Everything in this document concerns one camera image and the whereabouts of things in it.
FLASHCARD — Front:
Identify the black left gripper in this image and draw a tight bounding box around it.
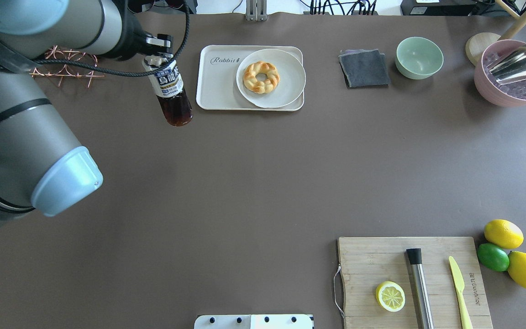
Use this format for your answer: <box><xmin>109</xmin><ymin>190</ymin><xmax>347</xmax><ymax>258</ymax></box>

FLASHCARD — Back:
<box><xmin>108</xmin><ymin>0</ymin><xmax>173</xmax><ymax>62</ymax></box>

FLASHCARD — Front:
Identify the tea bottle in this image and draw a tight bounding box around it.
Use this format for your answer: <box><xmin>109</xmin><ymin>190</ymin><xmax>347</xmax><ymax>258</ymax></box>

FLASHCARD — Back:
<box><xmin>142</xmin><ymin>55</ymin><xmax>193</xmax><ymax>127</ymax></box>

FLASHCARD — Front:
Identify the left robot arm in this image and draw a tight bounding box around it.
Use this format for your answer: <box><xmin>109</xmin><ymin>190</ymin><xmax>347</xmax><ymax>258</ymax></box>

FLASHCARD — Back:
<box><xmin>0</xmin><ymin>0</ymin><xmax>172</xmax><ymax>227</ymax></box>

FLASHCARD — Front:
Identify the cream rectangular serving tray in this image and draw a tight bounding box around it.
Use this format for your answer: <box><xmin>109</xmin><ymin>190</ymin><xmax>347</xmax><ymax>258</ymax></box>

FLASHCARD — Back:
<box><xmin>196</xmin><ymin>44</ymin><xmax>304</xmax><ymax>111</ymax></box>

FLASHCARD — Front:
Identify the white round plate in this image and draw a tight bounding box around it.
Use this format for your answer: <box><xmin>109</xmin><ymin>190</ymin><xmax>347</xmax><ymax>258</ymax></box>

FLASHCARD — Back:
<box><xmin>236</xmin><ymin>49</ymin><xmax>305</xmax><ymax>109</ymax></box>

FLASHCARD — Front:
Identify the grey folded cloth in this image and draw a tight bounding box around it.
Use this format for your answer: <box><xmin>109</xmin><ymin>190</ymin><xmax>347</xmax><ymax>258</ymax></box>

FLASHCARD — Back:
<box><xmin>338</xmin><ymin>49</ymin><xmax>390</xmax><ymax>88</ymax></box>

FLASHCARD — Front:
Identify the mint green bowl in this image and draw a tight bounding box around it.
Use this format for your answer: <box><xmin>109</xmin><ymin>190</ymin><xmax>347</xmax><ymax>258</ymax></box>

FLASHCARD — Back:
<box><xmin>395</xmin><ymin>36</ymin><xmax>444</xmax><ymax>80</ymax></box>

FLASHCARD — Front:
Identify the wooden cutting board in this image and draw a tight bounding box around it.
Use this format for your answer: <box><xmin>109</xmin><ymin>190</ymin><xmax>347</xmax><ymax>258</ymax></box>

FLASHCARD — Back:
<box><xmin>337</xmin><ymin>237</ymin><xmax>493</xmax><ymax>329</ymax></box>

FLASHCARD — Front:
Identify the round wooden stand base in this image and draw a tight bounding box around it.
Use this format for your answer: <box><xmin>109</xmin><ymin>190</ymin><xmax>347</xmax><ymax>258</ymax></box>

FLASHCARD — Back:
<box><xmin>465</xmin><ymin>32</ymin><xmax>500</xmax><ymax>65</ymax></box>

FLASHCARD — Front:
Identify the steel muddler black tip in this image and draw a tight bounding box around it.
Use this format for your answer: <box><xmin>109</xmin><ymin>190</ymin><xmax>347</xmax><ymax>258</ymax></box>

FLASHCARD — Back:
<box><xmin>406</xmin><ymin>248</ymin><xmax>435</xmax><ymax>329</ymax></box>

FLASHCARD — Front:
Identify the halved lemon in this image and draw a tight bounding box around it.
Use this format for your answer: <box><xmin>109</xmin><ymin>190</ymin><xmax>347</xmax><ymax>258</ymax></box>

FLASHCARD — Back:
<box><xmin>375</xmin><ymin>281</ymin><xmax>406</xmax><ymax>312</ymax></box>

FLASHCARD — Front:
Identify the metal ice scoop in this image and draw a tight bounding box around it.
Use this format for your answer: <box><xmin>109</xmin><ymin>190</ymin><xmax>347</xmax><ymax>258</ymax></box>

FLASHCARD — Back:
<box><xmin>489</xmin><ymin>45</ymin><xmax>526</xmax><ymax>85</ymax></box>

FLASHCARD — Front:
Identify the pink ice bowl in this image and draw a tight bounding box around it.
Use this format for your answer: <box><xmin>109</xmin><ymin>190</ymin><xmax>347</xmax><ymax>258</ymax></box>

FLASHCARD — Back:
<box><xmin>474</xmin><ymin>39</ymin><xmax>526</xmax><ymax>107</ymax></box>

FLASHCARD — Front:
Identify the yellow plastic knife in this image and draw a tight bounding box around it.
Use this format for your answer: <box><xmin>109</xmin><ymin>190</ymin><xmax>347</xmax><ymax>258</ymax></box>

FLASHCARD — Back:
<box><xmin>448</xmin><ymin>256</ymin><xmax>473</xmax><ymax>329</ymax></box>

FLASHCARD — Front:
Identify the yellow lemon upper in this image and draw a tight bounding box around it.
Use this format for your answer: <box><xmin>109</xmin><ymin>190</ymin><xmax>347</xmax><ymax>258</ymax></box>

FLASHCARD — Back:
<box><xmin>484</xmin><ymin>219</ymin><xmax>524</xmax><ymax>249</ymax></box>

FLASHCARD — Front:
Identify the green lime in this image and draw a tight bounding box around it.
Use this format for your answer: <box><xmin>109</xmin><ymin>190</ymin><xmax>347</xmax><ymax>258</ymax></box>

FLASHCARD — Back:
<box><xmin>477</xmin><ymin>243</ymin><xmax>510</xmax><ymax>272</ymax></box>

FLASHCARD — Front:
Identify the copper wire bottle rack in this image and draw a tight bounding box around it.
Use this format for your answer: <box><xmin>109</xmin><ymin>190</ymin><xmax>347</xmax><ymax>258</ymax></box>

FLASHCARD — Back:
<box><xmin>30</xmin><ymin>45</ymin><xmax>105</xmax><ymax>88</ymax></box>

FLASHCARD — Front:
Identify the braided ring bread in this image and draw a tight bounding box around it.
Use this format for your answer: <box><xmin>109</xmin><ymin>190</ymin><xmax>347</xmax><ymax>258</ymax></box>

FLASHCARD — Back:
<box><xmin>242</xmin><ymin>62</ymin><xmax>280</xmax><ymax>94</ymax></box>

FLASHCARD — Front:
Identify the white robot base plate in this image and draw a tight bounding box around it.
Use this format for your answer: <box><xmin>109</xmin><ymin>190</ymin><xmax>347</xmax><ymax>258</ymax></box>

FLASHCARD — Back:
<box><xmin>194</xmin><ymin>313</ymin><xmax>315</xmax><ymax>329</ymax></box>

